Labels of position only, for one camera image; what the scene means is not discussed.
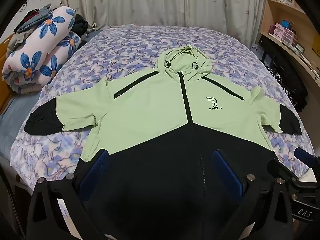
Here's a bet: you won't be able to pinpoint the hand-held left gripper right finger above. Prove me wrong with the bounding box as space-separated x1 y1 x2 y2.
211 149 294 240

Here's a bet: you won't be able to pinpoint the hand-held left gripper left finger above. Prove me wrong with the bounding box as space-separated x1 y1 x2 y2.
26 149 110 240

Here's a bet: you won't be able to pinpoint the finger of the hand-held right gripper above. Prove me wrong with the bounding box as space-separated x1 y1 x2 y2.
294 147 319 166

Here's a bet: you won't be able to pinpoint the green and black hooded jacket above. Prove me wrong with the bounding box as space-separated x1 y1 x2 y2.
24 44 303 240

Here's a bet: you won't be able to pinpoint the dark bundled clothes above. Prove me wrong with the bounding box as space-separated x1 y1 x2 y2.
72 14 89 40

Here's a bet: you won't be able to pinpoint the pile of grey and red clothes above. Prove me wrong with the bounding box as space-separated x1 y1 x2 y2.
14 4 54 34

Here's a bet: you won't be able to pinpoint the grey bed sheet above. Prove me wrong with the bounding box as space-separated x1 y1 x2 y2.
0 94 43 160

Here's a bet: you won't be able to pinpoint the pink storage drawer boxes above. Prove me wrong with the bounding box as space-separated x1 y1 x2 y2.
271 23 299 47

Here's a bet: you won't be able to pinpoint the purple floral fleece blanket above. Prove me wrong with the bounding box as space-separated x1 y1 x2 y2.
10 24 315 193

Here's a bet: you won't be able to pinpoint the rolled quilt with blue flowers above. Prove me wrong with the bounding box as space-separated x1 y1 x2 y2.
2 6 82 94

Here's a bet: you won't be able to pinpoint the wooden desk with shelves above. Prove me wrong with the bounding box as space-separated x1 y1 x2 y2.
259 0 320 90

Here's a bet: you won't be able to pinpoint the white patterned curtain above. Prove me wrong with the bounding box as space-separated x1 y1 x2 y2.
15 0 269 34

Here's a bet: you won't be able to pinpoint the wooden bed frame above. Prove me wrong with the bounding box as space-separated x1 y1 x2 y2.
0 34 18 113

